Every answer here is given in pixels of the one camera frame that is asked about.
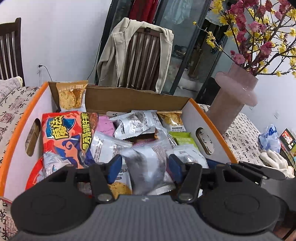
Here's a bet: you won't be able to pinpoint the pile of snack packets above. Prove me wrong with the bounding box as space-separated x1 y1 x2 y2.
89 109 210 196

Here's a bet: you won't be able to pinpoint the pink snack pouch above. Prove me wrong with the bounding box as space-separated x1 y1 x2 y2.
95 115 117 138

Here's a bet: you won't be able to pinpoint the red cartoon snack bag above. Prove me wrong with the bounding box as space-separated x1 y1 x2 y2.
25 111 99 186

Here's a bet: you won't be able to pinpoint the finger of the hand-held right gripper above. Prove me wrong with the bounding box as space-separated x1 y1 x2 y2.
225 161 286 181

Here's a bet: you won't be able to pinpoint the geometric patterned grey cloth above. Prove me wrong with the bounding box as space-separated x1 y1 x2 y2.
0 77 23 102

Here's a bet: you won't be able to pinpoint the black printed box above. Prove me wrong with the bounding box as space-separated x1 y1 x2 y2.
279 128 296 153

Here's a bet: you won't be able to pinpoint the brown slatted wooden chair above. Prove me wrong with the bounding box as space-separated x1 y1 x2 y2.
124 25 162 90

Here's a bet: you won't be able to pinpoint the grey foil snack pouch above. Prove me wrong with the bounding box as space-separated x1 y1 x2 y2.
121 139 175 195

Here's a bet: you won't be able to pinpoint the dark wooden chair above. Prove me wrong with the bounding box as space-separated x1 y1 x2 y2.
0 17 25 87

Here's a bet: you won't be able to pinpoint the brown cracker pouch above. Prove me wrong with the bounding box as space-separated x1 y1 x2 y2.
56 80 89 112

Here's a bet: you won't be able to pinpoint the yellow and pink blossom branches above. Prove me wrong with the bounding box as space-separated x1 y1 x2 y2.
193 0 296 78

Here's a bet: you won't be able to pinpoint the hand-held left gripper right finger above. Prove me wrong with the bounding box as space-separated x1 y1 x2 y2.
168 153 263 205

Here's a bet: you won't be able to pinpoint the pink glass vase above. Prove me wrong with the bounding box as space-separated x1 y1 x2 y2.
206 63 259 135

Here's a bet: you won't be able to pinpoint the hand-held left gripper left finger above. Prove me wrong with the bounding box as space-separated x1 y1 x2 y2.
35 154 123 205

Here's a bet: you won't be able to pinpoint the red and blue hanging garment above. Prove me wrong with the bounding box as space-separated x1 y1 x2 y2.
129 0 160 24

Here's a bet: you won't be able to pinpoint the chair with beige jacket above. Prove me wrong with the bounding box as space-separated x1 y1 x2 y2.
97 17 174 94

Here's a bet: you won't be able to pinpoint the blue plastic bag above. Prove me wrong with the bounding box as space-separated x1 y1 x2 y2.
258 124 282 154

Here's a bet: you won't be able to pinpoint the black power cable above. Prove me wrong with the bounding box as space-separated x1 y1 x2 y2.
40 65 56 82

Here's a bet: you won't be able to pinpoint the orange cardboard box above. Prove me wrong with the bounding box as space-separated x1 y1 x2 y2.
0 81 238 202

